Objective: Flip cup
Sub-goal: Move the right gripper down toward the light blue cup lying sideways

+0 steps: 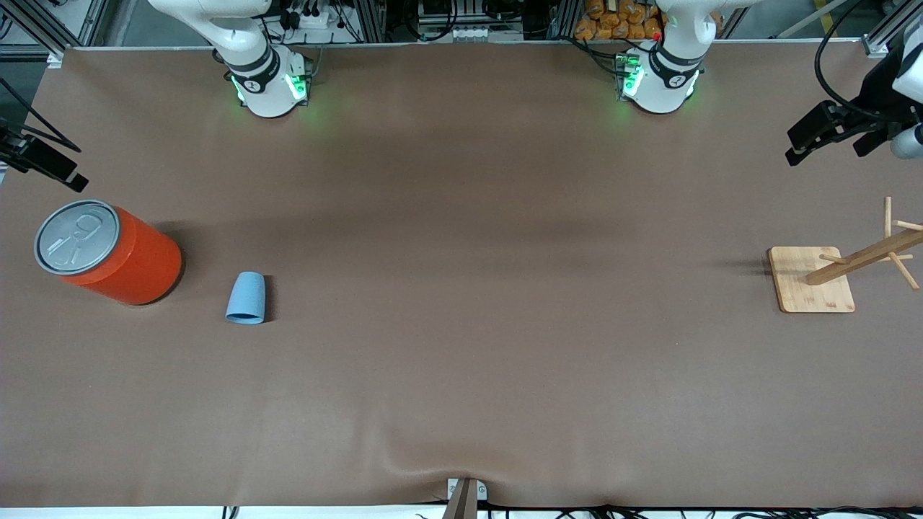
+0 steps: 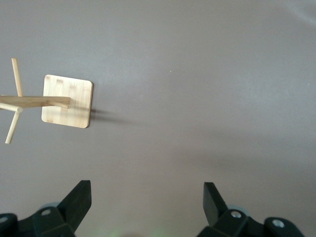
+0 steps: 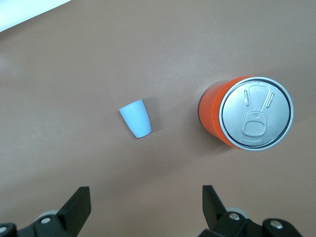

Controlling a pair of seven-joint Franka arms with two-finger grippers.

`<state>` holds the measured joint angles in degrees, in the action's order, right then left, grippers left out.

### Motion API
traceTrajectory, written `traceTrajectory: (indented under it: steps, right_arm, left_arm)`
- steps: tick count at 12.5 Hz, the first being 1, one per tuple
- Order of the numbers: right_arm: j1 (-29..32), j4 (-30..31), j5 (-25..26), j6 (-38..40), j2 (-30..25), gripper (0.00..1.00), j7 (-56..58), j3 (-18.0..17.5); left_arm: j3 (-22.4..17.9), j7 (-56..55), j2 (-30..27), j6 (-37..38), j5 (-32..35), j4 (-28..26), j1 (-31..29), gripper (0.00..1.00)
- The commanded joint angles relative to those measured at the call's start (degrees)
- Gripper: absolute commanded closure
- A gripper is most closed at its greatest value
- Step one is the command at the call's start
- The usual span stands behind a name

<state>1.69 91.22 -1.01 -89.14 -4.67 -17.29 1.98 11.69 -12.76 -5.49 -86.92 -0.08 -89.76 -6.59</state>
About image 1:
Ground light blue plastic cup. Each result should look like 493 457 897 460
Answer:
225 271 267 325

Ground wooden cup rack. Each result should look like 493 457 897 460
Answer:
768 196 923 314

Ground orange can with grey lid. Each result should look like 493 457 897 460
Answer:
34 200 184 306

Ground orange snack bags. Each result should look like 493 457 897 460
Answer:
575 0 664 41

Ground white power strip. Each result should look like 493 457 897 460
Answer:
285 6 340 30

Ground brown table mat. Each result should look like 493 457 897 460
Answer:
0 40 923 510

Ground aluminium frame profile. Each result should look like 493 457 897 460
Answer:
862 7 923 58
0 0 109 58

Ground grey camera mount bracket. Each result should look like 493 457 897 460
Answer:
441 477 488 519

